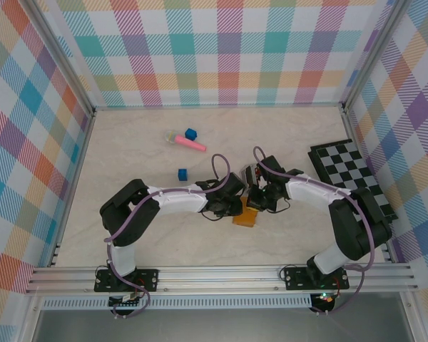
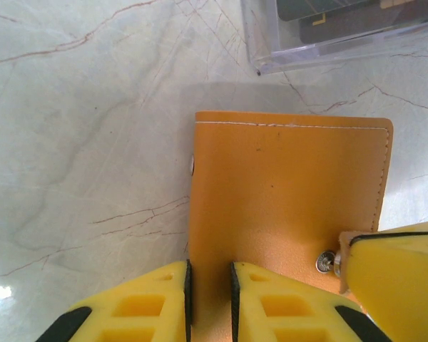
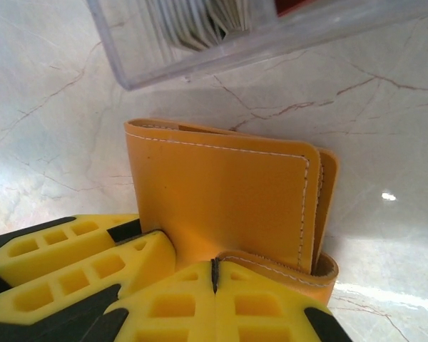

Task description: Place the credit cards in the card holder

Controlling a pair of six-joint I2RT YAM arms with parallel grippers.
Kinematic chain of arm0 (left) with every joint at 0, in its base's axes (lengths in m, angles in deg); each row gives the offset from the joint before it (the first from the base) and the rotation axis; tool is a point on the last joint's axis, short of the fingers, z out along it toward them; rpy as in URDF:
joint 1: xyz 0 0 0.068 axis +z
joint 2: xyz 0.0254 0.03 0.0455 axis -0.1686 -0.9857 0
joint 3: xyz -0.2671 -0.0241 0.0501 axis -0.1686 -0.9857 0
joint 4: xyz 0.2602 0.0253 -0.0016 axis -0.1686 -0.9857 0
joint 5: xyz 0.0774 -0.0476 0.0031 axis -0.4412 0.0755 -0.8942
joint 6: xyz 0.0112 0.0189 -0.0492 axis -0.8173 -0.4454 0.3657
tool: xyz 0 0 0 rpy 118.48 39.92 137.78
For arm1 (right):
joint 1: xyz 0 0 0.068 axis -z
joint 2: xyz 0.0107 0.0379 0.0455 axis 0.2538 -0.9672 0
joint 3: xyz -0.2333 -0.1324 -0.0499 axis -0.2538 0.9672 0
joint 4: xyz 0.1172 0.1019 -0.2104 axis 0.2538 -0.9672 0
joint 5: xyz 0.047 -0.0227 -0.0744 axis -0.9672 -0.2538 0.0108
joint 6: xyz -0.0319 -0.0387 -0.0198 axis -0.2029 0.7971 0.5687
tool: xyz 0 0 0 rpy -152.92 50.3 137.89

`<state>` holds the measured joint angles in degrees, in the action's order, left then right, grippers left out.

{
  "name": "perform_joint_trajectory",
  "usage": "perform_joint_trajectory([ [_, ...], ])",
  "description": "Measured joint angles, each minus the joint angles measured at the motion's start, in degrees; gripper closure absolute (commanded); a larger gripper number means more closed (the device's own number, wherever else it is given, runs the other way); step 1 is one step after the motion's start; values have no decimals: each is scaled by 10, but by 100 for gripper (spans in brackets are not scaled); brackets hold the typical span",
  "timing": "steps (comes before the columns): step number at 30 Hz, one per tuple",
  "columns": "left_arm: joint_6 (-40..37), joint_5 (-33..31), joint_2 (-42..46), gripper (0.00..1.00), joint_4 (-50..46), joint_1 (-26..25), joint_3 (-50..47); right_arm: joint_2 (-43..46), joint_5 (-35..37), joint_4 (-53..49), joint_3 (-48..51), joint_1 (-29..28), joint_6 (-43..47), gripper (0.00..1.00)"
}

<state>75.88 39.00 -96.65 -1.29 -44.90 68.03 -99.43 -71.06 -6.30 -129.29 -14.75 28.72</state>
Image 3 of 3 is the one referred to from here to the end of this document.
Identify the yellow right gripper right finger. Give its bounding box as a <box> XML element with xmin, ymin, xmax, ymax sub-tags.
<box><xmin>215</xmin><ymin>259</ymin><xmax>355</xmax><ymax>342</ymax></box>

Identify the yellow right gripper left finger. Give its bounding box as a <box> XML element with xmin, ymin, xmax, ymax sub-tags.
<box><xmin>78</xmin><ymin>259</ymin><xmax>217</xmax><ymax>342</ymax></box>

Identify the orange wooden box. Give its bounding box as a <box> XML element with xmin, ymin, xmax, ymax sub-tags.
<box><xmin>123</xmin><ymin>119</ymin><xmax>340</xmax><ymax>307</ymax></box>

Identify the clear plastic card box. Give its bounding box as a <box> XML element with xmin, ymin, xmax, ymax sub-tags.
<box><xmin>87</xmin><ymin>0</ymin><xmax>428</xmax><ymax>92</ymax></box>

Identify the stack of white cards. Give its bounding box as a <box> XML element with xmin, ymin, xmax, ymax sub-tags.
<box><xmin>146</xmin><ymin>0</ymin><xmax>253</xmax><ymax>51</ymax></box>

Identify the red credit card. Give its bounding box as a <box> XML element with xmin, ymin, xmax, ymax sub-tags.
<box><xmin>275</xmin><ymin>0</ymin><xmax>310</xmax><ymax>18</ymax></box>

